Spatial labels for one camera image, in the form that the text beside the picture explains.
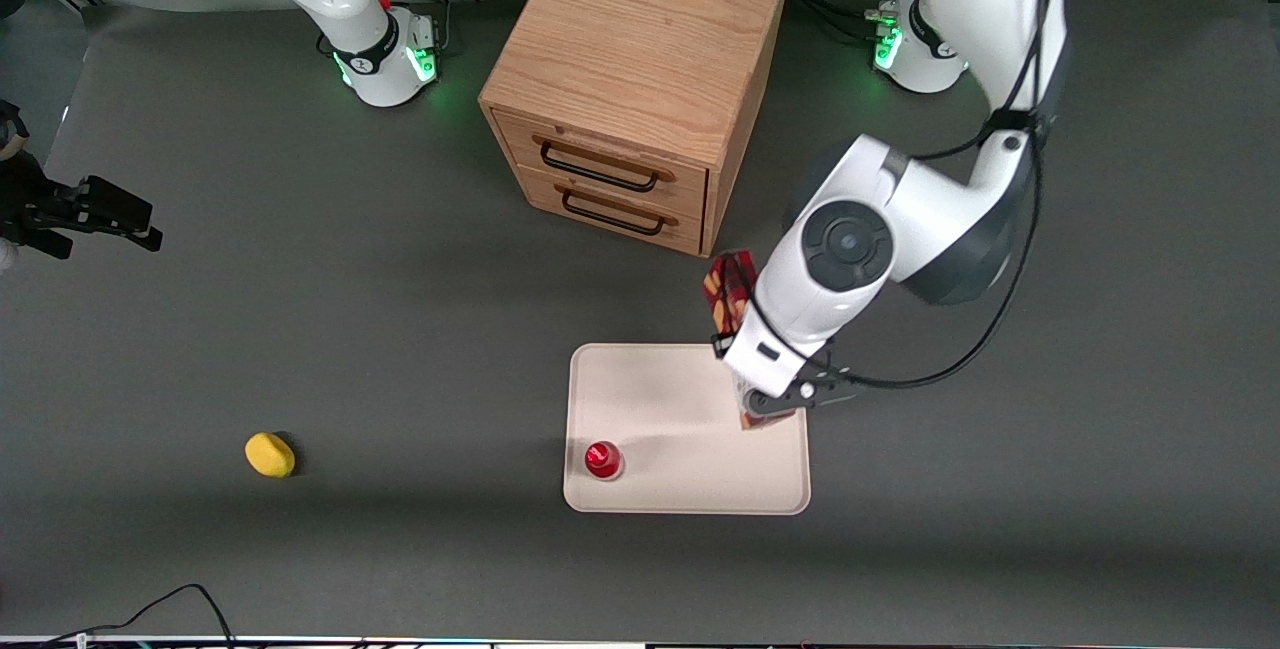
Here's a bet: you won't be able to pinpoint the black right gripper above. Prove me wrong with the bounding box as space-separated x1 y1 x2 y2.
0 151 164 261

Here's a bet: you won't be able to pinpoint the red cookie box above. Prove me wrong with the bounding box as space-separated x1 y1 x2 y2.
702 248 799 432

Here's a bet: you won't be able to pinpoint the beige rectangular tray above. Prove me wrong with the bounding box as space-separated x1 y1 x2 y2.
563 343 812 516

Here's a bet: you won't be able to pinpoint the small red-capped bottle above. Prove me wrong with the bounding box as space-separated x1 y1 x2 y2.
584 440 626 481

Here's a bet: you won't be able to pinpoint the yellow lemon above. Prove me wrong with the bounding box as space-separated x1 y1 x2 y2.
244 432 297 479

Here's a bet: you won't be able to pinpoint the wooden two-drawer cabinet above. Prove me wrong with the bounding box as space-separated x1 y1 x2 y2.
478 0 792 259

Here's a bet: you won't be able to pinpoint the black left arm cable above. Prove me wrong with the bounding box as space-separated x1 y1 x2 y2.
838 0 1063 392

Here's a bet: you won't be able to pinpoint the black drawer handle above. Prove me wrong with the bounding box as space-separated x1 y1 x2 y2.
539 138 662 194
555 185 667 237

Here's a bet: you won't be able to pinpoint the black cable on table edge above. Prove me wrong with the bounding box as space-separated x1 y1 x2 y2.
38 583 237 649

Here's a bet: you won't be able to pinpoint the black left base cables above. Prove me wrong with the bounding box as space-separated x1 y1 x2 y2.
787 0 936 48

